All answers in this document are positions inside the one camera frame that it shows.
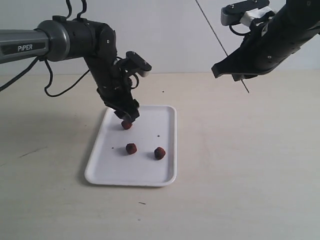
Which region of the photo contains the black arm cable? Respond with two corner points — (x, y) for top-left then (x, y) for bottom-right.
(228, 22), (251, 36)
(0, 56), (91, 98)

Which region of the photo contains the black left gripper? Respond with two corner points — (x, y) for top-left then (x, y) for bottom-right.
(96, 57), (140, 123)

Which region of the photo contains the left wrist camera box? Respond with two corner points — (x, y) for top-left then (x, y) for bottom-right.
(125, 51), (152, 78)

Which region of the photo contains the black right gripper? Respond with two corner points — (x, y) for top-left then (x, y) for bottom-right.
(211, 24), (275, 82)

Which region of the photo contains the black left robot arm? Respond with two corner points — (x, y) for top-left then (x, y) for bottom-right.
(0, 15), (152, 123)

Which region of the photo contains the thin metal skewer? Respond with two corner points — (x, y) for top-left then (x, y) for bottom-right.
(195, 0), (250, 94)

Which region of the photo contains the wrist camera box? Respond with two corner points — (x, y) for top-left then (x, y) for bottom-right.
(125, 51), (152, 78)
(220, 0), (275, 27)

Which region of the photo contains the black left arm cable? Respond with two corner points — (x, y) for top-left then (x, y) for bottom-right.
(0, 56), (91, 98)

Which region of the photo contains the white rectangular plastic tray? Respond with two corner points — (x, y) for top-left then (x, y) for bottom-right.
(84, 105), (178, 187)

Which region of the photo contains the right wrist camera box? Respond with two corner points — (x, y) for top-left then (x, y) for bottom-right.
(220, 0), (275, 27)

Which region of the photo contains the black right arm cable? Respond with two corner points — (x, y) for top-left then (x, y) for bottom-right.
(228, 22), (251, 36)

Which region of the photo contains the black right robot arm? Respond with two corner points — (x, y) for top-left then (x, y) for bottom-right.
(211, 0), (320, 82)

